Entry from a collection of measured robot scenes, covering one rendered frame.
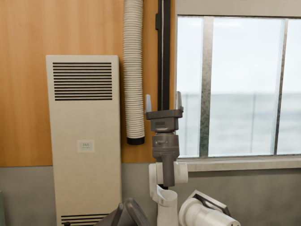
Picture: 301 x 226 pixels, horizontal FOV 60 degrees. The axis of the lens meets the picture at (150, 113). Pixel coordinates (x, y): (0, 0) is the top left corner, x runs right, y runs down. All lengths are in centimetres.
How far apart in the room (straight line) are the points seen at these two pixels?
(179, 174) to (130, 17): 153
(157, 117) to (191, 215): 37
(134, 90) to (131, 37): 41
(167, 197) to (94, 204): 143
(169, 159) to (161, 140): 7
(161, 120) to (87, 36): 157
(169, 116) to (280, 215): 239
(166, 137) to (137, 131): 134
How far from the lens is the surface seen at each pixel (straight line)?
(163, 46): 219
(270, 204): 298
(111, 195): 222
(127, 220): 69
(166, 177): 79
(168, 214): 90
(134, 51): 209
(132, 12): 213
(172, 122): 82
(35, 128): 244
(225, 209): 56
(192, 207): 57
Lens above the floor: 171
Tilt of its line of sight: 10 degrees down
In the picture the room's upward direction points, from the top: straight up
